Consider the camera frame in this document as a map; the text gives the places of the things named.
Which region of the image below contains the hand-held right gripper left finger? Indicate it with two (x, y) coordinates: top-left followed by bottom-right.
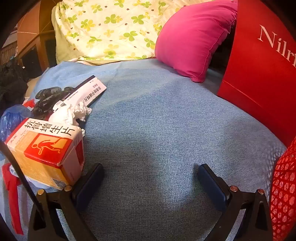
(28, 163), (104, 241)

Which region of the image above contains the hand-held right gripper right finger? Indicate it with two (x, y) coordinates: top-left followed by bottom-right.
(198, 164), (273, 241)

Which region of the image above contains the orange and white medicine box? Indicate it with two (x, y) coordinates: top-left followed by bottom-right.
(5, 117), (85, 191)

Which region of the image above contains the red mesh basket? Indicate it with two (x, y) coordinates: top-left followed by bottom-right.
(269, 137), (296, 241)

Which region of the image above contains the red plastic bag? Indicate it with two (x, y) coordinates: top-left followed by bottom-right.
(1, 163), (25, 235)

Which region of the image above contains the white tissue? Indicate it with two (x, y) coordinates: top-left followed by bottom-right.
(48, 101), (92, 128)

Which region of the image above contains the black plastic bag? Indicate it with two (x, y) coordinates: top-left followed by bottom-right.
(31, 86), (74, 121)

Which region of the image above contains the white and blue medicine box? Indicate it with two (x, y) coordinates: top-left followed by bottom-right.
(53, 75), (107, 114)

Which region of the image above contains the blue blanket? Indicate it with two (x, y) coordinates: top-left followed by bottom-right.
(0, 59), (288, 241)

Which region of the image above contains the blue plastic bag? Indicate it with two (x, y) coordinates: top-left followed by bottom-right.
(0, 104), (31, 143)

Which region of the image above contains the beige pillow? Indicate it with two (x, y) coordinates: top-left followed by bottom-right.
(24, 77), (43, 98)

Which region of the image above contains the red paper bag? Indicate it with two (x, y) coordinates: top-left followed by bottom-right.
(217, 0), (296, 149)

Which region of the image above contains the black clothing pile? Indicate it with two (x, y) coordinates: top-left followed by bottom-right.
(0, 58), (29, 109)

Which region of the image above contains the pink pillow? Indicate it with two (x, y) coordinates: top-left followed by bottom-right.
(154, 3), (238, 83)

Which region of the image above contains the floral yellow-green quilt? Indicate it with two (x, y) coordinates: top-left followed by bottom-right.
(51, 0), (222, 65)

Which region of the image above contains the wooden headboard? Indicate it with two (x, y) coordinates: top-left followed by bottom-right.
(16, 0), (58, 70)

